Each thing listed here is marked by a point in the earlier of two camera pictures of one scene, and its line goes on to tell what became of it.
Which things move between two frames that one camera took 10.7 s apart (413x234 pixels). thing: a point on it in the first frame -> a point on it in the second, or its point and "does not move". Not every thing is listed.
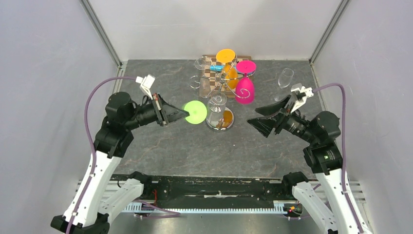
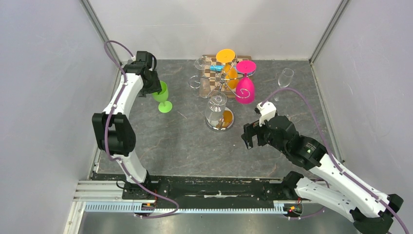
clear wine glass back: (203, 63) does not move
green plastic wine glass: (197, 110) -> (164, 107)
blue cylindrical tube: (216, 68) does not move
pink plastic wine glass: (244, 90) does not move
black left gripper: (166, 113) -> (156, 87)
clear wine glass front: (216, 110) does not move
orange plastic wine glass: (227, 55) does not move
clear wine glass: (285, 77) does not move
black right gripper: (265, 124) -> (251, 129)
